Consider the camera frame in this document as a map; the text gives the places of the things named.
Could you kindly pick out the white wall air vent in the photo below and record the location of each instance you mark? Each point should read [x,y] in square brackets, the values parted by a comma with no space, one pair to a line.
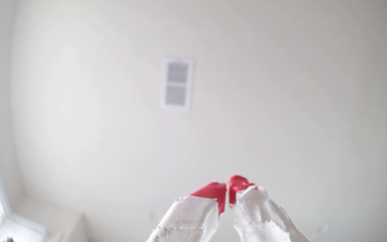
[177,84]

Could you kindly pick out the gripper finger red white tape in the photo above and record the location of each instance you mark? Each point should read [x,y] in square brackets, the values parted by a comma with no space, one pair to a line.
[260,221]
[190,221]

